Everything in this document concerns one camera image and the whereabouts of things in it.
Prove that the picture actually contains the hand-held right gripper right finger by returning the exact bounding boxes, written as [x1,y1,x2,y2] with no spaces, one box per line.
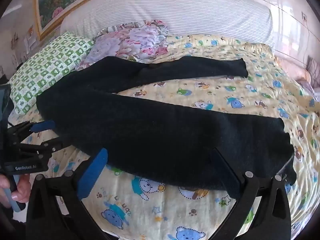
[211,148,292,240]

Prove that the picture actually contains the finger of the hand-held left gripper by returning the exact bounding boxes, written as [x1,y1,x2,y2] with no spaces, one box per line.
[7,120,55,140]
[19,140,67,159]

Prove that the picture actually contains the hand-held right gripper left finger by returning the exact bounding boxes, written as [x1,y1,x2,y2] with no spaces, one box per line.
[26,147,110,240]

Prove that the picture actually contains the black pants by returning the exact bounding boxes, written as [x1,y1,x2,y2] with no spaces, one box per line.
[36,56,298,199]

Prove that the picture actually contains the person's left hand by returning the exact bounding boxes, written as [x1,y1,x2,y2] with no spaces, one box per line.
[0,174,32,213]

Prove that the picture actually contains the green checked pillow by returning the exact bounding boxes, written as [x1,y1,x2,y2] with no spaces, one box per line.
[9,32,94,114]

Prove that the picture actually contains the yellow cartoon bear bedsheet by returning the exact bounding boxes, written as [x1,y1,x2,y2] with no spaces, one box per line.
[7,34,320,240]

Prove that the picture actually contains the pink floral pillow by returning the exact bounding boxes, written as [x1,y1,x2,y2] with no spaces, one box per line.
[75,20,170,70]

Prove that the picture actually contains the white striped headboard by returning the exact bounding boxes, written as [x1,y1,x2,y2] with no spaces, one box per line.
[60,0,274,48]

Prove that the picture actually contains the paper sheets on wall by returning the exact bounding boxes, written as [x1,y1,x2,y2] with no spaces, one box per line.
[25,26,38,52]

